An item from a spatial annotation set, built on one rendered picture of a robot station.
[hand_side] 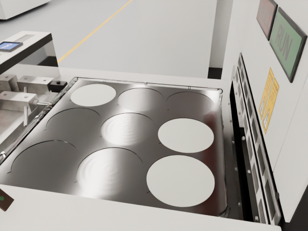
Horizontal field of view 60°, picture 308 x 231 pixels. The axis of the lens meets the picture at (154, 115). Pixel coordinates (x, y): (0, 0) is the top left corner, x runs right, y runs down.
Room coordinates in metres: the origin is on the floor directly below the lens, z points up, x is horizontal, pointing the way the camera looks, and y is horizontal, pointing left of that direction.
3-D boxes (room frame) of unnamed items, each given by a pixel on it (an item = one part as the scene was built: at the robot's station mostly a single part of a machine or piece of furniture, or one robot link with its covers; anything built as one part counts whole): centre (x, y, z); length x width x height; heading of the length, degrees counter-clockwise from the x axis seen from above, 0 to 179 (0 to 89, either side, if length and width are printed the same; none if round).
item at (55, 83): (0.57, 0.23, 0.90); 0.04 x 0.02 x 0.03; 80
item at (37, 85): (0.58, 0.29, 0.89); 0.08 x 0.03 x 0.03; 80
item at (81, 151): (0.40, 0.05, 0.90); 0.34 x 0.34 x 0.01; 80
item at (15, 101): (0.50, 0.30, 0.89); 0.08 x 0.03 x 0.03; 80
